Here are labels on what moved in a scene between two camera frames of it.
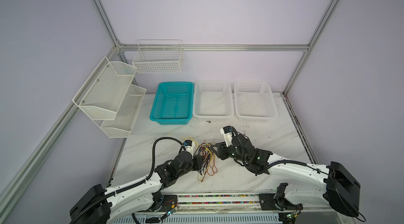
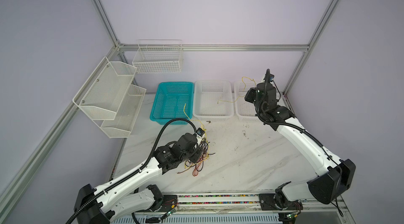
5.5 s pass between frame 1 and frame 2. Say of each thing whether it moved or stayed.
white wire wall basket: stayed
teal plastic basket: stayed
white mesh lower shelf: stayed
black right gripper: moved
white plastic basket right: stayed
